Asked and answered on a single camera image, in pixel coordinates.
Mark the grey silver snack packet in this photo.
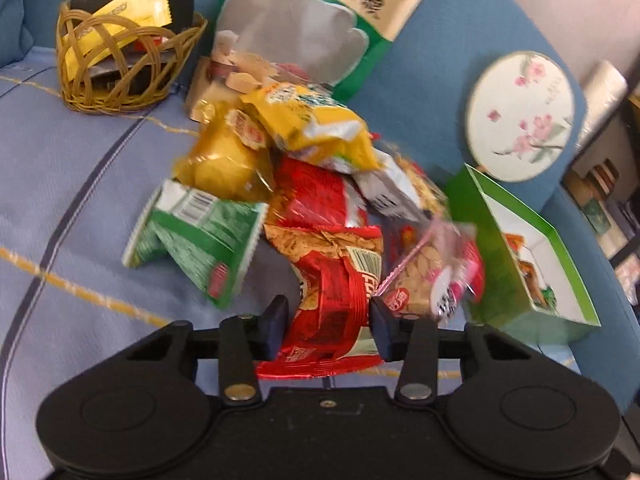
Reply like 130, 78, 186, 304
350, 150, 426, 222

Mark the green cardboard box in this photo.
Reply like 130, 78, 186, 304
444, 162, 602, 347

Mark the large beige green snack bag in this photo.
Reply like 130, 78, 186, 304
185, 0, 449, 122

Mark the red crinkled snack packet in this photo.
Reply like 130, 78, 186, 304
255, 225, 386, 379

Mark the round floral hand fan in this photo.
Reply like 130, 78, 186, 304
464, 51, 576, 184

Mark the blue sofa cushion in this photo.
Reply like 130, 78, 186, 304
20, 0, 589, 213

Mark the clear plastic film roll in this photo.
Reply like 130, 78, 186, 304
574, 59, 629, 155

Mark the green barcode snack packet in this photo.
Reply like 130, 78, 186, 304
122, 179, 269, 310

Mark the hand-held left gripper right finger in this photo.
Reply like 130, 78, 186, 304
369, 297, 534, 404

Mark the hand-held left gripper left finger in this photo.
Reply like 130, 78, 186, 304
123, 294, 291, 407

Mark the yellow soft bread packet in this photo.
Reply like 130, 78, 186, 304
172, 102, 277, 204

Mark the pink clear peanut packet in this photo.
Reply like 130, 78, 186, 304
374, 219, 485, 324

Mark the black metal shelf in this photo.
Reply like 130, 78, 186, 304
560, 95, 640, 307

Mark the red shiny snack packet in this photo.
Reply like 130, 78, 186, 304
265, 155, 369, 232

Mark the yellow green chip packet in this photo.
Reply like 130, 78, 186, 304
239, 82, 382, 175

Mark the yellow foil snack packet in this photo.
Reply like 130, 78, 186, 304
62, 0, 174, 80

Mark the striped light blue sofa cover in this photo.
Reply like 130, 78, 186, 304
0, 45, 281, 480

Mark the woven wicker basket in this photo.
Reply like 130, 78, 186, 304
55, 1, 209, 115

